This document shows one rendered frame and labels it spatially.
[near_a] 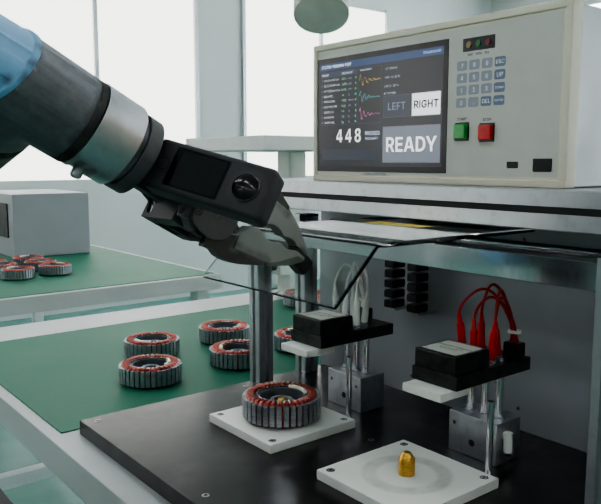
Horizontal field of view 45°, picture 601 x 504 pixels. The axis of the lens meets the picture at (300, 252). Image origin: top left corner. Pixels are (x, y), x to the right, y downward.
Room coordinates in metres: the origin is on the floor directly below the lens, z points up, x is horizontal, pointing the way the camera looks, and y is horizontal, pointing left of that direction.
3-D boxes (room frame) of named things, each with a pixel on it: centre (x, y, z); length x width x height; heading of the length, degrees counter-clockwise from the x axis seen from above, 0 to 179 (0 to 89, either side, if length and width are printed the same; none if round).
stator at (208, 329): (1.56, 0.17, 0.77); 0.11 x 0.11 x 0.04
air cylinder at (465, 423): (0.89, -0.24, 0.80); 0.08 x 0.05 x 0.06; 39
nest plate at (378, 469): (0.80, -0.12, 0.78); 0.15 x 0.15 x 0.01; 39
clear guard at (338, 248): (0.86, -0.08, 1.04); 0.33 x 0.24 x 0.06; 129
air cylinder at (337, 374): (1.08, -0.09, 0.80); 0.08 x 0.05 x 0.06; 39
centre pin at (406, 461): (0.80, -0.12, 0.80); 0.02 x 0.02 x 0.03
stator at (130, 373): (1.26, 0.27, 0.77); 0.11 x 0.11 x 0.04
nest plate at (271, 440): (0.99, 0.03, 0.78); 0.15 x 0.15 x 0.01; 39
